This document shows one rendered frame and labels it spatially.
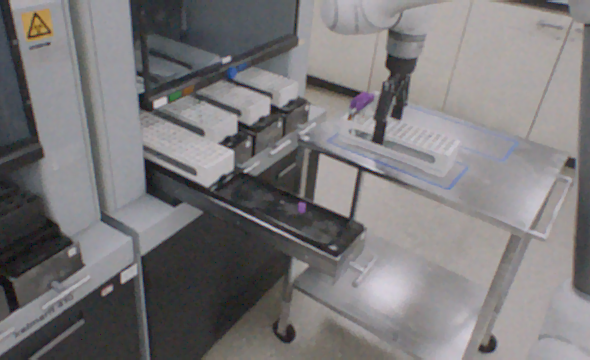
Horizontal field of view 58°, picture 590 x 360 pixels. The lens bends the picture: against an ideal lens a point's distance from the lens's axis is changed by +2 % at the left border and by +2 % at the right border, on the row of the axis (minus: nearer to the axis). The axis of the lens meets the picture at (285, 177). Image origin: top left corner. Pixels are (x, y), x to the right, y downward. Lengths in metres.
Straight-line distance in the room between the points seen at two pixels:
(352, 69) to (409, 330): 2.27
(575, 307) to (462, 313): 0.95
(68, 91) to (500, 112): 2.69
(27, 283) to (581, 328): 0.89
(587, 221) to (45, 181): 0.92
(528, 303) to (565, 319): 1.50
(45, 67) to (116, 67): 0.16
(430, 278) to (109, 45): 1.27
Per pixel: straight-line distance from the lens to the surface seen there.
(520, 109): 3.32
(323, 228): 1.12
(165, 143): 1.27
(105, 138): 1.16
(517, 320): 2.28
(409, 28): 1.25
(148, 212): 1.27
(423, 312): 1.75
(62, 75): 1.06
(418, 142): 1.35
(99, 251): 1.18
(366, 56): 3.55
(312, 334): 1.97
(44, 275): 1.09
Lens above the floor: 1.50
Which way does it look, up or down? 33 degrees down
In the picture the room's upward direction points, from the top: 5 degrees clockwise
